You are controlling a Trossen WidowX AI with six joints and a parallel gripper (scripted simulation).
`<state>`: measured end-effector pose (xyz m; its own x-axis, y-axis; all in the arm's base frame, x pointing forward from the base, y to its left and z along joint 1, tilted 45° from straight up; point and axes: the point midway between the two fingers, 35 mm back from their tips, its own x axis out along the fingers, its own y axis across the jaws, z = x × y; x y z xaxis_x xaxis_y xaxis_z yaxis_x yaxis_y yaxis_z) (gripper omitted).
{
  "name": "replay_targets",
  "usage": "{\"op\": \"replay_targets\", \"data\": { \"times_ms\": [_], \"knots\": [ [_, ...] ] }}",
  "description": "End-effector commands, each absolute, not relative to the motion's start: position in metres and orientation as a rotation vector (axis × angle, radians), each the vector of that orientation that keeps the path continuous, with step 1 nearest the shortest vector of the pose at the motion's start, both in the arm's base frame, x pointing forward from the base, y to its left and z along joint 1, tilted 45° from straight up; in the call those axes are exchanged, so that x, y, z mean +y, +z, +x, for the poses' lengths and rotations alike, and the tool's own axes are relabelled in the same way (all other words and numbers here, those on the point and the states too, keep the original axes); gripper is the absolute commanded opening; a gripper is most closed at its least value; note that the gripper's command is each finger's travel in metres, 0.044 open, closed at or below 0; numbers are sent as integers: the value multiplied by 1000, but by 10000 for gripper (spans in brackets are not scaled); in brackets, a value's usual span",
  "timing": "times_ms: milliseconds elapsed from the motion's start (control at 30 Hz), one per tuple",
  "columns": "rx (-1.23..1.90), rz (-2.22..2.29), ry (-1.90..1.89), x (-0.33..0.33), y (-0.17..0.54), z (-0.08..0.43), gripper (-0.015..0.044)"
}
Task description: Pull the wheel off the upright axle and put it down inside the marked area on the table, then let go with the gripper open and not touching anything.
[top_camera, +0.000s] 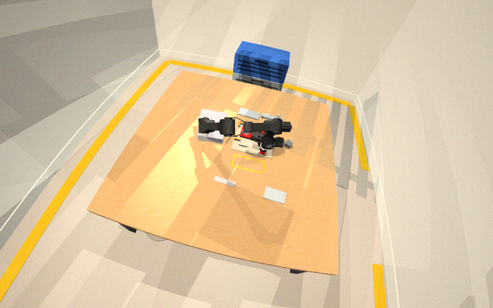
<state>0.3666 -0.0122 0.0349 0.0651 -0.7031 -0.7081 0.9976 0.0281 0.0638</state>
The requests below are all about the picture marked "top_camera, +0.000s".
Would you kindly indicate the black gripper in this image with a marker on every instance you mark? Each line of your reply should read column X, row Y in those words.
column 257, row 138

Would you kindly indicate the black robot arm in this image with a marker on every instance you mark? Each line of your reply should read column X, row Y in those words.
column 226, row 127

